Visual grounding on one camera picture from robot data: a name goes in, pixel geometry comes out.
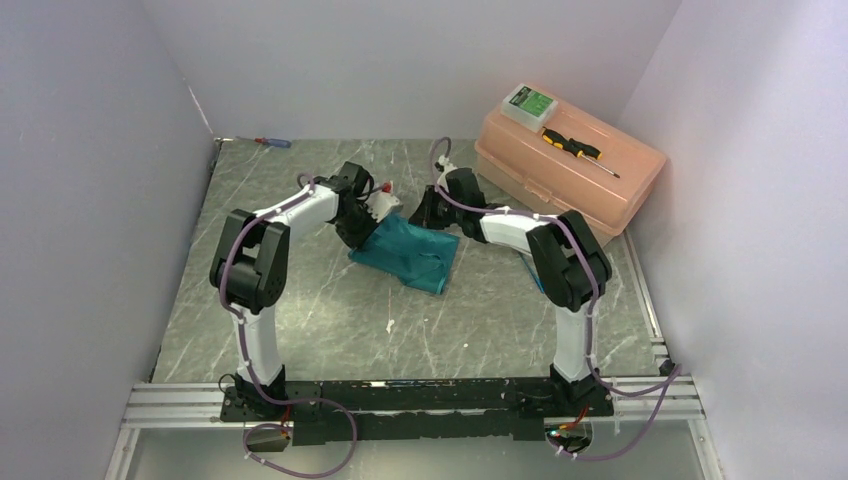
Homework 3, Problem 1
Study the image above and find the green white small box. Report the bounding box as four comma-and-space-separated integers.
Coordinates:
500, 83, 559, 133

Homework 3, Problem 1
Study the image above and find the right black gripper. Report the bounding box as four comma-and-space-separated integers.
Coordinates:
408, 186, 464, 231

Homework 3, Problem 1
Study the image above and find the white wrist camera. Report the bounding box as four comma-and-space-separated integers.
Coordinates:
434, 155, 457, 176
365, 181, 403, 223

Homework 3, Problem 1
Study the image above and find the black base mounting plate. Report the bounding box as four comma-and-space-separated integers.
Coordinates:
220, 375, 614, 446

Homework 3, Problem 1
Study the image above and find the yellow black screwdriver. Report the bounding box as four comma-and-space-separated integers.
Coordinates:
541, 127, 621, 179

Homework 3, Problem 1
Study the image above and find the blue plastic utensil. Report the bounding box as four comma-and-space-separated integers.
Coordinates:
519, 254, 544, 293

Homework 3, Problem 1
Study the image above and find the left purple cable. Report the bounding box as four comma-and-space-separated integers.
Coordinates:
218, 172, 359, 477

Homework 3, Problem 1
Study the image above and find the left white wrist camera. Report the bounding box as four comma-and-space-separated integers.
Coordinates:
365, 181, 403, 223

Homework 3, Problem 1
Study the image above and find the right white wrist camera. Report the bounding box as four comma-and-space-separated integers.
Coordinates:
434, 155, 457, 176

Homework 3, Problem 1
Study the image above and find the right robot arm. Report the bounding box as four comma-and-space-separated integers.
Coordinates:
411, 164, 612, 415

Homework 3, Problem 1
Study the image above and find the pink plastic toolbox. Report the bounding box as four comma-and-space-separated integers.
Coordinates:
475, 84, 668, 245

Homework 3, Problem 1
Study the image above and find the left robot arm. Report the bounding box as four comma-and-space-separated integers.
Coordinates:
209, 162, 402, 420

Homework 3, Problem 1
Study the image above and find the teal cloth napkin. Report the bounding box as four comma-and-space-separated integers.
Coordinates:
348, 213, 460, 295

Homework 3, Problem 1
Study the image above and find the aluminium frame rail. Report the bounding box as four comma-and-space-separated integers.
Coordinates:
121, 377, 706, 429

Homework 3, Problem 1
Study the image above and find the blue red screwdriver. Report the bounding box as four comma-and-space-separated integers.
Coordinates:
235, 136, 292, 149

